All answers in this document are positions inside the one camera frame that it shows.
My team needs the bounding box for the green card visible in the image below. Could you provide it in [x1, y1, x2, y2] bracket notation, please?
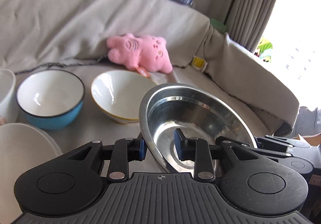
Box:
[210, 19, 226, 34]

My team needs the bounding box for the white scalloped plate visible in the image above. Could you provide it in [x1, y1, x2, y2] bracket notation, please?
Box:
[1, 123, 62, 223]

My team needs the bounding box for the pink plush toy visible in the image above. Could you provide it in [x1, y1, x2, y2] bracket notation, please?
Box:
[107, 33, 173, 74]

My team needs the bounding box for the yellow white small box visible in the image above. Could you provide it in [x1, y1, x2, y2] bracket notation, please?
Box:
[191, 56, 208, 72]

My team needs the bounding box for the beige sofa cover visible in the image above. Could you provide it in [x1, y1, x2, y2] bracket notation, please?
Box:
[0, 0, 300, 154]

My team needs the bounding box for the stainless steel bowl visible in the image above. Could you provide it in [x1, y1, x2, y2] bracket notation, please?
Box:
[139, 83, 257, 173]

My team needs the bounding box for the beige curtain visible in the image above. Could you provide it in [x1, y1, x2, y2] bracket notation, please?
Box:
[225, 0, 276, 53]

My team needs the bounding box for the white patterned bowl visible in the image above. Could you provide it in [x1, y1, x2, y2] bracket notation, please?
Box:
[0, 69, 18, 126]

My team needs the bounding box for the white bowl yellow rim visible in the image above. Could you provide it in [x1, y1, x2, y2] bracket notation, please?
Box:
[91, 70, 157, 124]

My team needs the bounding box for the blue bowl white inside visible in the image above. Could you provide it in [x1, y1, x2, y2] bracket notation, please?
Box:
[16, 70, 85, 131]

